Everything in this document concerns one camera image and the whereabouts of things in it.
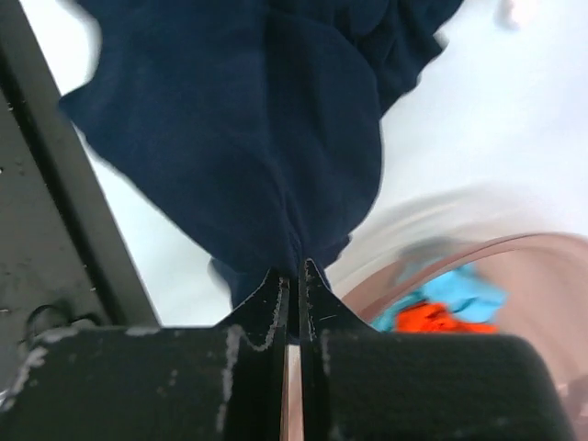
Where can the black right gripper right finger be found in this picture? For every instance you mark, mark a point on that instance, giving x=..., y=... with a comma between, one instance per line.
x=360, y=384

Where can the navy blue t-shirt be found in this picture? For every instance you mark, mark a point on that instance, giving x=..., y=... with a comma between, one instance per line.
x=254, y=125

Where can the turquoise garment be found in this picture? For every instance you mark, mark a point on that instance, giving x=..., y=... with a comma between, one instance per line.
x=468, y=296

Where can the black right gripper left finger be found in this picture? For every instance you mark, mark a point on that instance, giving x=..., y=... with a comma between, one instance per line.
x=226, y=382

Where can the orange garment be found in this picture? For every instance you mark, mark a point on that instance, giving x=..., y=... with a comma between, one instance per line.
x=435, y=318

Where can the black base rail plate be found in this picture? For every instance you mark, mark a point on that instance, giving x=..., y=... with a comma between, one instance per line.
x=64, y=266

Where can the pink translucent plastic basket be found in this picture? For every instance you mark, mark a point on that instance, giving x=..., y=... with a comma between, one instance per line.
x=543, y=274

